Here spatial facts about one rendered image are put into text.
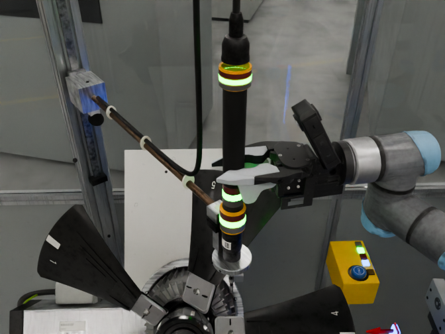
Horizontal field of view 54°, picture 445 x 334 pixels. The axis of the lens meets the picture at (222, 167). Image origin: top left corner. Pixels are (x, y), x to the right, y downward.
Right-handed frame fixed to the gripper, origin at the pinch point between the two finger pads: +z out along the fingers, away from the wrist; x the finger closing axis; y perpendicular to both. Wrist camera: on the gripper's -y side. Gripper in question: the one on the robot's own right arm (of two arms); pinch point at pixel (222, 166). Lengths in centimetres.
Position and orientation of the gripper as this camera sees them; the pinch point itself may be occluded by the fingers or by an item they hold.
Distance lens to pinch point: 65.4
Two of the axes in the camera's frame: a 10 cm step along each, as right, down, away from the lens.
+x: -2.0, -5.7, 8.0
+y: 0.1, 8.1, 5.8
